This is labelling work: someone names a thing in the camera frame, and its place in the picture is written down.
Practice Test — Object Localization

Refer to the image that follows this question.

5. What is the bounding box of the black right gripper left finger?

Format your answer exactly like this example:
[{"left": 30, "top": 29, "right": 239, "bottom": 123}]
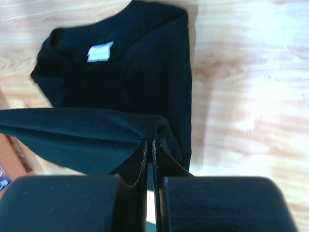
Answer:
[{"left": 0, "top": 141, "right": 148, "bottom": 232}]

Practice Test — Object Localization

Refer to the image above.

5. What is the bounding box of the black t-shirt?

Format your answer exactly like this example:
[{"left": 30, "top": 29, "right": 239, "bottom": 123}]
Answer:
[{"left": 0, "top": 0, "right": 192, "bottom": 175}]

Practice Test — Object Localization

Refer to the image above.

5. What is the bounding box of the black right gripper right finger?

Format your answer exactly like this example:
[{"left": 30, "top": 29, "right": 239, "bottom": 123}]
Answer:
[{"left": 152, "top": 140, "right": 297, "bottom": 232}]

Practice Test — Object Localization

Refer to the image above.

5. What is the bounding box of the orange plastic basket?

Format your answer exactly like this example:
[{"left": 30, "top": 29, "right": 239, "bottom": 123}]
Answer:
[{"left": 0, "top": 132, "right": 37, "bottom": 194}]

